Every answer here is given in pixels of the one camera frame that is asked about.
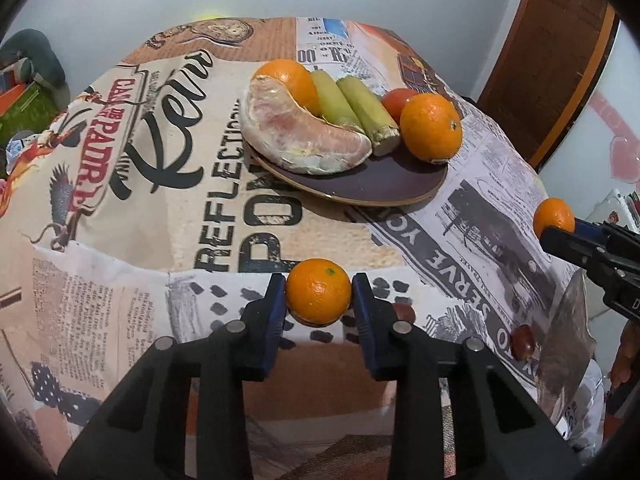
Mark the large orange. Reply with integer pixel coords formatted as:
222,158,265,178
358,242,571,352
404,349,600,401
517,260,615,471
254,58,321,116
400,93,463,164

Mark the dark red jujube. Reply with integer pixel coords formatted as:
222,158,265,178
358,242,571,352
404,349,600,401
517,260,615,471
511,324,536,362
393,302,416,324

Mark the small mandarin orange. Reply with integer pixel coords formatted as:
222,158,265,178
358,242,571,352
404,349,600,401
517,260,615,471
533,197,576,238
285,258,352,326

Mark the dark purple plate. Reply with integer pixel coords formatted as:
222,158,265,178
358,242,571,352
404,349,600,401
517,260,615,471
245,142,449,207

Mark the brown wooden door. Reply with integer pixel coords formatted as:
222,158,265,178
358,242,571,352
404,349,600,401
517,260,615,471
478,0,620,168

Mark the yellow sugarcane piece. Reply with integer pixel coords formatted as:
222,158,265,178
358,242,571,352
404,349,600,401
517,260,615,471
310,70,364,133
336,76,400,157

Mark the printed newspaper tablecloth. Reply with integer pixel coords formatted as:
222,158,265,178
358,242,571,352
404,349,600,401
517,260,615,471
1,18,603,474

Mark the peeled pomelo segment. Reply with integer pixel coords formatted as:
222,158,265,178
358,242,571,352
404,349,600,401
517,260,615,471
239,75,372,176

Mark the red tomato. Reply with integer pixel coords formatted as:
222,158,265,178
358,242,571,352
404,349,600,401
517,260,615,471
381,88,418,125

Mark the person's hand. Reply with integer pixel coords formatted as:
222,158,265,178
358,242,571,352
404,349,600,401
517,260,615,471
608,321,640,389

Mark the green storage box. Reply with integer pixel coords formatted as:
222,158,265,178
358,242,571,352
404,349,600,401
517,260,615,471
0,82,58,148

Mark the yellow chair back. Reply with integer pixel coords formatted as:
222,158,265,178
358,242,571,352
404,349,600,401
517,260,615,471
192,13,230,23

